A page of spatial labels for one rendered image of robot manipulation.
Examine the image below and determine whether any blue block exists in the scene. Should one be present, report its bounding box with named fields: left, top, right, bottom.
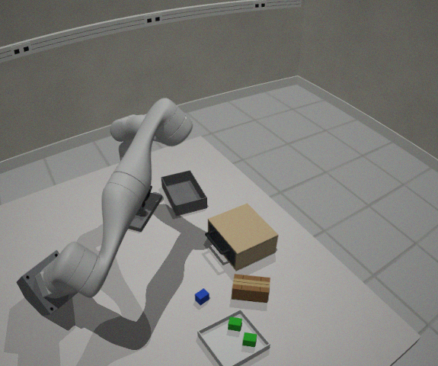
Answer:
left=195, top=289, right=209, bottom=305

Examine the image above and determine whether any brown cardboard box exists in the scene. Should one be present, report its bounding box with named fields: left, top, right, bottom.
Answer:
left=232, top=274, right=270, bottom=303

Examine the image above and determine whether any green block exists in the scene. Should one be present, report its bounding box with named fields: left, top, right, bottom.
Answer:
left=228, top=317, right=242, bottom=332
left=242, top=332, right=257, bottom=347

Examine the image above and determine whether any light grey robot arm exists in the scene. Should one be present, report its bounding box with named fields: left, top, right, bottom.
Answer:
left=35, top=98, right=193, bottom=298

